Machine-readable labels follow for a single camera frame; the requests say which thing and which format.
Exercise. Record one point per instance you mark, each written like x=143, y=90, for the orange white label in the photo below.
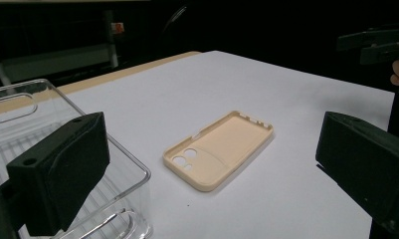
x=117, y=28

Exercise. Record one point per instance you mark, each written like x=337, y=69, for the beige phone case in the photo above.
x=227, y=146

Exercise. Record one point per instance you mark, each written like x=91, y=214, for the white table mat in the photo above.
x=253, y=86

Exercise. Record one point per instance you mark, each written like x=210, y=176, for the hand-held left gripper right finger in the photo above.
x=362, y=166

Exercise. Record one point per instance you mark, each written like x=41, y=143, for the clear plastic container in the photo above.
x=54, y=106

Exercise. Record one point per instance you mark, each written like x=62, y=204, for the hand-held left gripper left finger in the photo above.
x=61, y=172

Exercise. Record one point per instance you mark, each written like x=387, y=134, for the white metal desk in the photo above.
x=54, y=61

